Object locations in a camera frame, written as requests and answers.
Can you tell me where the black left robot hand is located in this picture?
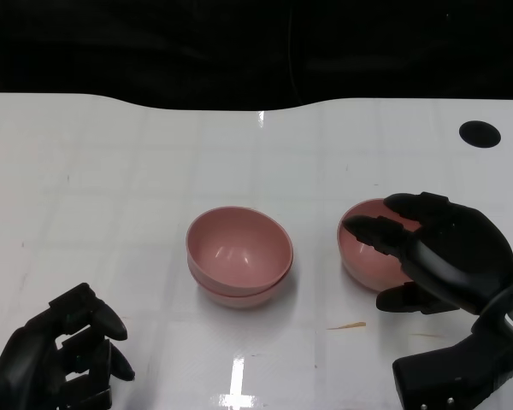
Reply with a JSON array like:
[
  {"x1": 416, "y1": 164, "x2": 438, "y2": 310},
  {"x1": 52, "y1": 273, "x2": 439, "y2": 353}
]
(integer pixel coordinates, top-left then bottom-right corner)
[{"x1": 0, "y1": 282, "x2": 137, "y2": 410}]

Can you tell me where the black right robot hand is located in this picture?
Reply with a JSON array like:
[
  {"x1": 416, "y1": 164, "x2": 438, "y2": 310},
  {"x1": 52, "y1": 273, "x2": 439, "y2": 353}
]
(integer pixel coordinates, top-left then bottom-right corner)
[{"x1": 343, "y1": 191, "x2": 513, "y2": 317}]

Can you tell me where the pink plastic bowl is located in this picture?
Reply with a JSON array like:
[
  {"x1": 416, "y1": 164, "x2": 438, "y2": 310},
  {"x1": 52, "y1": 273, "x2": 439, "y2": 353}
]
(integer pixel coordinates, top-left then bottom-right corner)
[
  {"x1": 336, "y1": 197, "x2": 416, "y2": 294},
  {"x1": 188, "y1": 255, "x2": 292, "y2": 309},
  {"x1": 186, "y1": 206, "x2": 294, "y2": 296}
]

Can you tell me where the thin orange sliver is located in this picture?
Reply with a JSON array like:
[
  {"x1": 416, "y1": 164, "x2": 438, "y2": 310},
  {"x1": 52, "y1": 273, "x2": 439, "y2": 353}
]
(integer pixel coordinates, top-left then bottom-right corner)
[{"x1": 326, "y1": 321, "x2": 368, "y2": 332}]

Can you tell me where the black round table grommet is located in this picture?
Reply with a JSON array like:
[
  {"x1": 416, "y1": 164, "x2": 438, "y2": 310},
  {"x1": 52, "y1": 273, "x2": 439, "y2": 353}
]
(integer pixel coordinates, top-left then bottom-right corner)
[{"x1": 458, "y1": 120, "x2": 502, "y2": 149}]

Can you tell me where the black backdrop curtain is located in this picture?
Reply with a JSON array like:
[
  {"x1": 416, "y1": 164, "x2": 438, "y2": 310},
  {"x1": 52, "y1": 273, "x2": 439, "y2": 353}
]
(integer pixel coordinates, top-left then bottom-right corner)
[{"x1": 0, "y1": 0, "x2": 513, "y2": 110}]

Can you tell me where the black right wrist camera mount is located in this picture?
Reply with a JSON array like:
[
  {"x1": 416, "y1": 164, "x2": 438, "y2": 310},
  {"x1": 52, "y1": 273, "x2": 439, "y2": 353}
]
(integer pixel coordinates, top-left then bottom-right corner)
[{"x1": 392, "y1": 294, "x2": 513, "y2": 410}]

